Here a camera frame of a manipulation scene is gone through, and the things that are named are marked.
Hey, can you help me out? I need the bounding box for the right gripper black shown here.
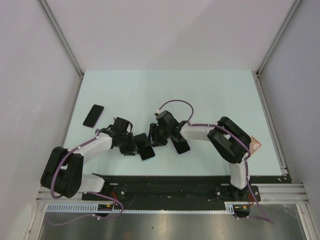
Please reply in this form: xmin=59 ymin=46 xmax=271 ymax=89
xmin=145 ymin=123 xmax=171 ymax=148

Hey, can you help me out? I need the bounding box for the black phone teal edge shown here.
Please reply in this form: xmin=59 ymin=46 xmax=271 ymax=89
xmin=133 ymin=133 xmax=156 ymax=162

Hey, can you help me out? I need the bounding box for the blue phone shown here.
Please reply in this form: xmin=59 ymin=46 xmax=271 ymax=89
xmin=171 ymin=139 xmax=191 ymax=155

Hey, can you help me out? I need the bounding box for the black phone purple edge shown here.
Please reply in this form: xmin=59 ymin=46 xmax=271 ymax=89
xmin=82 ymin=104 xmax=105 ymax=128

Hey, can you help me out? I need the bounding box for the pink phone case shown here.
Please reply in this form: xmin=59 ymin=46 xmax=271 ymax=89
xmin=249 ymin=136 xmax=262 ymax=155

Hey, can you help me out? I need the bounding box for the light blue phone case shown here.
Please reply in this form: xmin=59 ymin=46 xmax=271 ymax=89
xmin=141 ymin=155 xmax=156 ymax=162

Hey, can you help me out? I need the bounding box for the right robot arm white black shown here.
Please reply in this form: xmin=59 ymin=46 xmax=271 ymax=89
xmin=145 ymin=110 xmax=251 ymax=201

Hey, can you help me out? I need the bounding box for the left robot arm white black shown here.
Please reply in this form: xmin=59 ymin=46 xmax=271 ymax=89
xmin=40 ymin=117 xmax=136 ymax=200

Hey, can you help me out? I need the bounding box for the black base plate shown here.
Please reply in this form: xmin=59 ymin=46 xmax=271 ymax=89
xmin=82 ymin=175 xmax=261 ymax=207

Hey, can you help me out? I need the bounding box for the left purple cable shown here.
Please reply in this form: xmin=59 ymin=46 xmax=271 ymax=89
xmin=47 ymin=128 xmax=126 ymax=227

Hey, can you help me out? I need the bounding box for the slotted cable duct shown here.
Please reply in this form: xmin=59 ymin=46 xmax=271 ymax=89
xmin=46 ymin=202 xmax=243 ymax=214

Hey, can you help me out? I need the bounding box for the aluminium rail frame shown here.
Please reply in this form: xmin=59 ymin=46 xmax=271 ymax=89
xmin=256 ymin=183 xmax=309 ymax=205

